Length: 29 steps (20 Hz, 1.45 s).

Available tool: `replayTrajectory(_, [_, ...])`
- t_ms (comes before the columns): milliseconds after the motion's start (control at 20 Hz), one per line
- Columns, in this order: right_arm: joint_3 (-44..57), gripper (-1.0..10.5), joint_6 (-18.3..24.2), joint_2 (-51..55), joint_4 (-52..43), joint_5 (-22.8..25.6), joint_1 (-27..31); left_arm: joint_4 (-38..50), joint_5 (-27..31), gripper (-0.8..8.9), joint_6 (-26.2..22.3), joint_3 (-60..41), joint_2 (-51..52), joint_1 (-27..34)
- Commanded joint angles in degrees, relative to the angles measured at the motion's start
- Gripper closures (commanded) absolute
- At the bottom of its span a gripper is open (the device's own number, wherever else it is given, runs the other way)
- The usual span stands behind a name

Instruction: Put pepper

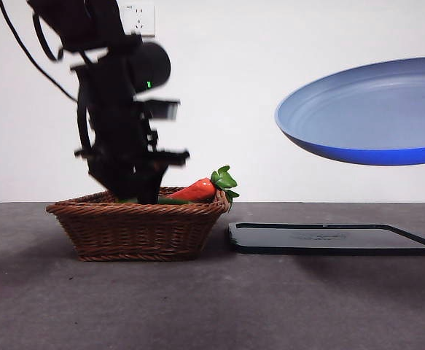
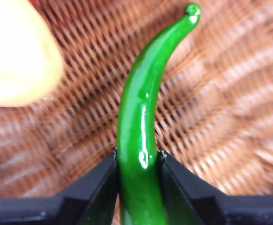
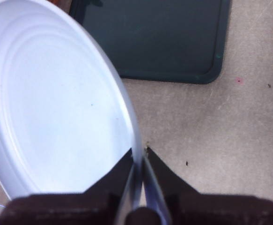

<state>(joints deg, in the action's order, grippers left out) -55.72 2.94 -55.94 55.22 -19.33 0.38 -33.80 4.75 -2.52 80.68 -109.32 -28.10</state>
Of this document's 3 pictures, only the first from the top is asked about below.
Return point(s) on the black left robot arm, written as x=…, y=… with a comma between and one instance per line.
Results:
x=104, y=105

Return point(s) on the black flat board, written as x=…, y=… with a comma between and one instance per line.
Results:
x=307, y=242

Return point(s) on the blue plate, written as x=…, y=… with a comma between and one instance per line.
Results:
x=361, y=109

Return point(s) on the brown wicker basket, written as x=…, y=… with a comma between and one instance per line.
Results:
x=135, y=233

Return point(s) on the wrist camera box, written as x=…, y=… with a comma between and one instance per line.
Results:
x=161, y=109

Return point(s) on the white wall socket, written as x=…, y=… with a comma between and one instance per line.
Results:
x=144, y=20

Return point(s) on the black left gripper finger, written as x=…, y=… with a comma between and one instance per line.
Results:
x=119, y=182

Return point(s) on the orange carrot with green leaves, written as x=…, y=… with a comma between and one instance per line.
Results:
x=197, y=189

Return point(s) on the green pepper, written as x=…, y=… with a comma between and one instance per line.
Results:
x=170, y=200

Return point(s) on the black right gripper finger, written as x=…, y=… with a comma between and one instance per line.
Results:
x=150, y=184

